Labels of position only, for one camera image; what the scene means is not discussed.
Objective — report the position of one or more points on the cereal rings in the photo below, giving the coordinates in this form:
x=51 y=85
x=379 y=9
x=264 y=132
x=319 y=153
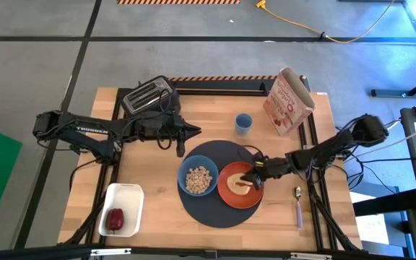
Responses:
x=198 y=180

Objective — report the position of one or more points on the blue bowl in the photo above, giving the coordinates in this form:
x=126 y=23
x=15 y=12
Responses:
x=184 y=173

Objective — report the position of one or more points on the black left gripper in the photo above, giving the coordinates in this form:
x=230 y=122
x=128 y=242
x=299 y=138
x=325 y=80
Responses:
x=157 y=126

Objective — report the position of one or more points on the dark metal stand frame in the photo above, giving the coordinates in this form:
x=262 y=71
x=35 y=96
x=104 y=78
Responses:
x=388 y=92

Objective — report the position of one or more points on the black aluminium rig frame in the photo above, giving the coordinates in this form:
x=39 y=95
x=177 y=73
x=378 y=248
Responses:
x=222 y=88

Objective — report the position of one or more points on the blue plastic cup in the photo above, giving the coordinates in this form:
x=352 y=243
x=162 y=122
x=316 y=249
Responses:
x=243 y=124

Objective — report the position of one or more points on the white plastic bin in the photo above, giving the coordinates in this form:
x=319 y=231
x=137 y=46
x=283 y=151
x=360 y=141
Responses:
x=126 y=202

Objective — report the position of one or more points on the black and silver toaster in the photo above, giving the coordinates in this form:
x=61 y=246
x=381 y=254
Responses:
x=148 y=94

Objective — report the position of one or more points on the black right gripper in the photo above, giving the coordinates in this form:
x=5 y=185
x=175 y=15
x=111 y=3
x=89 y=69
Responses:
x=273 y=167

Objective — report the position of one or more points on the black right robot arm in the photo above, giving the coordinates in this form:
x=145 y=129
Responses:
x=338 y=144

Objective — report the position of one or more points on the red bell pepper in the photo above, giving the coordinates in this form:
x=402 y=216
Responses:
x=115 y=219

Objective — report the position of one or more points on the orange plate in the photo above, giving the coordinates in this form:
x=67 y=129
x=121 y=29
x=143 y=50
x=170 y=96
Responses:
x=242 y=201

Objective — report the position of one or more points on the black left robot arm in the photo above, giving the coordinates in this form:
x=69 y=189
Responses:
x=81 y=128

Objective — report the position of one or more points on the orange black hazard strip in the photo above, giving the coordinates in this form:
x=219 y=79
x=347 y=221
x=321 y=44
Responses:
x=229 y=77

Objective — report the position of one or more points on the silver frame bracket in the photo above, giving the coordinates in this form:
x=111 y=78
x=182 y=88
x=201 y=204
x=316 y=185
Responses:
x=110 y=251
x=311 y=256

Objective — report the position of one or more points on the pink cereal box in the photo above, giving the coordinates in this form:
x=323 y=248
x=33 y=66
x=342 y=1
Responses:
x=287 y=103

